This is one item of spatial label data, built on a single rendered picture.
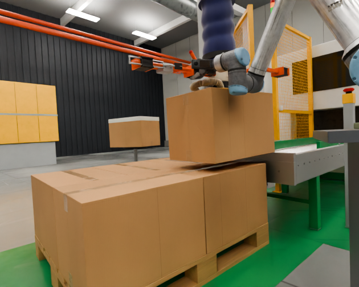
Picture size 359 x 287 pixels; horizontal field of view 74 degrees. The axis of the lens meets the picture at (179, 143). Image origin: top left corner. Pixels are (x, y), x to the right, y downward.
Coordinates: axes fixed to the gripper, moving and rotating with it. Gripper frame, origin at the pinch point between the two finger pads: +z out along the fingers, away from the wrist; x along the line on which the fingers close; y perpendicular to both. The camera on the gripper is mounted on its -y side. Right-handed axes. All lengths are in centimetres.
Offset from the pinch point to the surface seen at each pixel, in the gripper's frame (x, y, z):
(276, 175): -67, 54, -24
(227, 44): 17.8, 23.3, -9.6
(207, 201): -71, -10, -20
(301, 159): -57, 66, -35
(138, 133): -35, 64, 170
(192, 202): -69, -21, -20
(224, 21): 31.2, 22.2, -8.7
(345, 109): -23, 110, -49
